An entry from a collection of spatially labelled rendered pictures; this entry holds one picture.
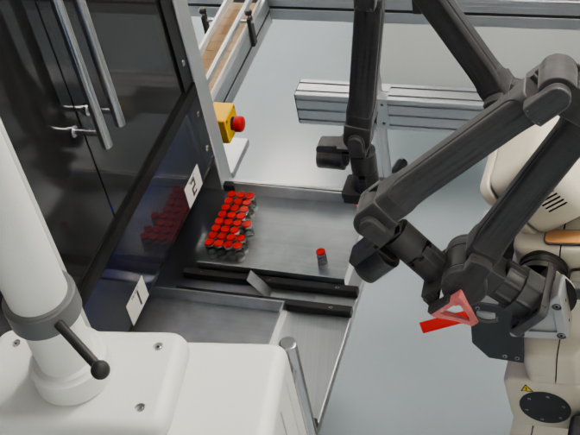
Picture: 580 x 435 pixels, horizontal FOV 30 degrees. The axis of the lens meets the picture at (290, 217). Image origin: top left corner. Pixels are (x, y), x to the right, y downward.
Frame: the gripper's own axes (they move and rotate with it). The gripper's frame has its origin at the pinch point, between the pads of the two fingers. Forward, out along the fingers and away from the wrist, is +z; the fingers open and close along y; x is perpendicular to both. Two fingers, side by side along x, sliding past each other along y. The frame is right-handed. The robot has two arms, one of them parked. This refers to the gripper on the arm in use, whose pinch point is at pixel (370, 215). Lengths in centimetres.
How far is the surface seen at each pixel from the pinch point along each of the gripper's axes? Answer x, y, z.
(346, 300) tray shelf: 23.5, -0.1, 2.3
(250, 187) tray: -5.1, 30.4, 0.1
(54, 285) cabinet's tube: 99, 4, -86
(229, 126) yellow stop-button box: -15.2, 37.5, -9.6
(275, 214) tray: 0.5, 22.8, 2.3
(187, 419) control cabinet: 100, -7, -65
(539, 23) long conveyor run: -82, -27, 4
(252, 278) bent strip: 24.6, 19.9, -2.5
